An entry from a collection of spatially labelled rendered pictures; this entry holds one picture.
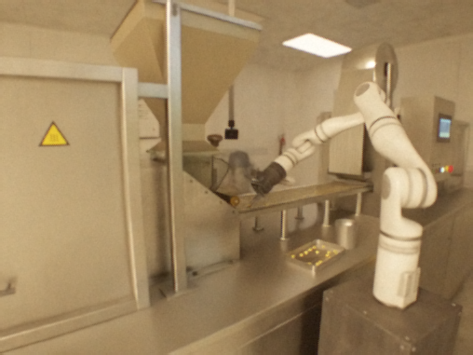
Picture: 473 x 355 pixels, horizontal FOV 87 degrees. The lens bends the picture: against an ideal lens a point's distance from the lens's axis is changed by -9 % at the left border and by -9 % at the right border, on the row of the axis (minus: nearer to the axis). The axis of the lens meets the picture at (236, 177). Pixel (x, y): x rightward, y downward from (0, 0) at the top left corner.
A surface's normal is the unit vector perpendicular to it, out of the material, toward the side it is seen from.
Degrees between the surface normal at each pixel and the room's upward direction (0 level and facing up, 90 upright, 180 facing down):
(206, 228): 90
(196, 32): 114
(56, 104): 90
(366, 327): 90
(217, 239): 90
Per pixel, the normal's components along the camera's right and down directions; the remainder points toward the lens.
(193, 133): 0.58, 0.12
